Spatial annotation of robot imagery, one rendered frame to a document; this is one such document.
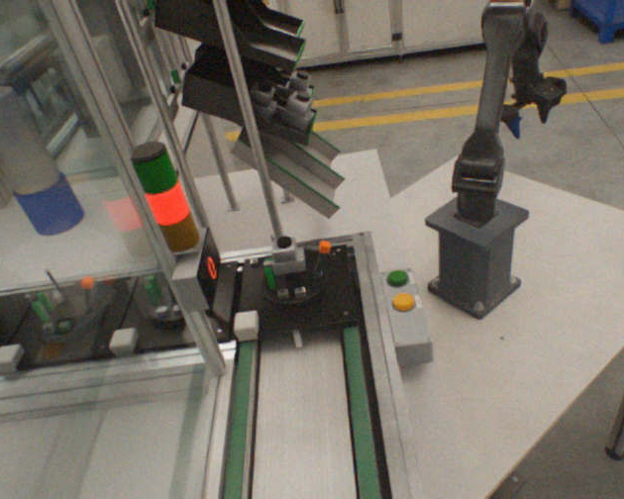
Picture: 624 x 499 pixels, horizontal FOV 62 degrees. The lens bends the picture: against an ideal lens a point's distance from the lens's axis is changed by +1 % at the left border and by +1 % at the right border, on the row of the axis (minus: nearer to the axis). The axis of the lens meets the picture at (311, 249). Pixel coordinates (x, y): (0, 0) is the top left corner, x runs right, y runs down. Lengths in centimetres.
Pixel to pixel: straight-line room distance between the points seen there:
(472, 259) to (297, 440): 48
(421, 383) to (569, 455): 104
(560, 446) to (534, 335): 93
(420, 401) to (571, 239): 58
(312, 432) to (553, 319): 55
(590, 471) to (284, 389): 124
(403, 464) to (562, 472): 117
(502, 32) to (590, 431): 142
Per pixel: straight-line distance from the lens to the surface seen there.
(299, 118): 117
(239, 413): 95
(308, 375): 100
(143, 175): 72
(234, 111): 114
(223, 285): 116
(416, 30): 498
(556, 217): 145
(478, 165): 102
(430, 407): 101
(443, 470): 95
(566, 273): 128
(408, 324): 100
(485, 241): 103
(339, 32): 496
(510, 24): 107
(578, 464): 200
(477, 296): 114
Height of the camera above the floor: 170
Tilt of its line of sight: 38 degrees down
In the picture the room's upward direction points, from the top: 12 degrees counter-clockwise
